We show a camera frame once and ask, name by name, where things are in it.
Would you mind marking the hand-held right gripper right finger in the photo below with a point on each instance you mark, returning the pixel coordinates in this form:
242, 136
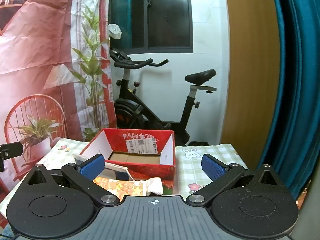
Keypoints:
212, 166

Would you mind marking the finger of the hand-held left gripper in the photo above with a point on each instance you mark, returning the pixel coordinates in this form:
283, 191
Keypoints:
12, 150

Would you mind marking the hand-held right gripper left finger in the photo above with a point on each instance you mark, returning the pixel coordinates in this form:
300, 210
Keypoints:
93, 166

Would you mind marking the blue and white plastic packet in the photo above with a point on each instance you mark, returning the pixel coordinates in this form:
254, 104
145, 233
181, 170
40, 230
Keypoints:
116, 166

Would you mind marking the red strawberry print box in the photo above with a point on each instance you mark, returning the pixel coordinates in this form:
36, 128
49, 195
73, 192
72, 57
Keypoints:
150, 171

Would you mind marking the orange floral cloth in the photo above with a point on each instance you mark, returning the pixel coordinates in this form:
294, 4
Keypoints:
117, 186

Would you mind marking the white cloth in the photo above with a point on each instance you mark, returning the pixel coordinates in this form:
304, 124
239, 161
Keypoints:
155, 185

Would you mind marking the black exercise bike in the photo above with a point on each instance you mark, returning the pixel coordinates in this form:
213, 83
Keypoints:
130, 97

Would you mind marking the printed backdrop cloth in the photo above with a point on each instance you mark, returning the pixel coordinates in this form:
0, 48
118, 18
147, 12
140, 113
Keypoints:
37, 55

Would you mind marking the wooden door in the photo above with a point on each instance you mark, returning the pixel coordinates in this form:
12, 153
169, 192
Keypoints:
250, 67

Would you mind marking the teal curtain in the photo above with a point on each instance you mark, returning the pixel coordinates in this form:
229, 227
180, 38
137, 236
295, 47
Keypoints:
300, 80

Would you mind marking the dark framed window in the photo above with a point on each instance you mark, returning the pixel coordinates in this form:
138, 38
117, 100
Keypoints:
165, 17

